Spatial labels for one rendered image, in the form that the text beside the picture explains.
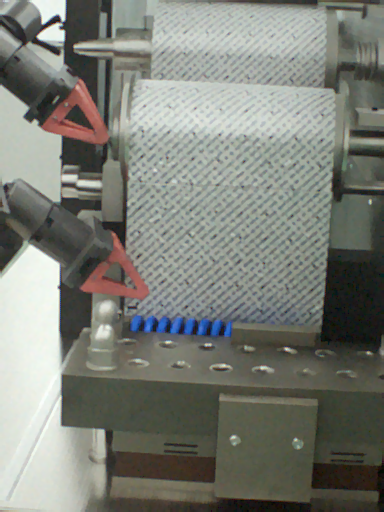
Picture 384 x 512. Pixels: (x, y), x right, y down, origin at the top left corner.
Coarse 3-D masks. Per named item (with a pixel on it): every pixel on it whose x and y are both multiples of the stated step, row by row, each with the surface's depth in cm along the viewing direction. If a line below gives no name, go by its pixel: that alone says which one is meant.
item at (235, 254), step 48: (144, 192) 126; (192, 192) 126; (240, 192) 125; (288, 192) 125; (144, 240) 128; (192, 240) 127; (240, 240) 127; (288, 240) 127; (192, 288) 129; (240, 288) 129; (288, 288) 128
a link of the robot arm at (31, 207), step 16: (16, 192) 122; (32, 192) 123; (16, 208) 122; (32, 208) 123; (48, 208) 124; (16, 224) 123; (32, 224) 123; (48, 224) 124; (0, 240) 125; (16, 240) 127
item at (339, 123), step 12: (336, 96) 128; (336, 108) 126; (120, 120) 126; (336, 120) 125; (120, 132) 126; (336, 132) 125; (120, 144) 126; (336, 144) 125; (120, 156) 127; (336, 156) 125; (120, 168) 129; (336, 168) 126; (336, 180) 127
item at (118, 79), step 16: (128, 0) 223; (144, 0) 223; (112, 16) 224; (128, 16) 224; (144, 16) 224; (112, 32) 225; (112, 64) 226; (112, 80) 227; (128, 80) 227; (112, 96) 228; (112, 112) 229
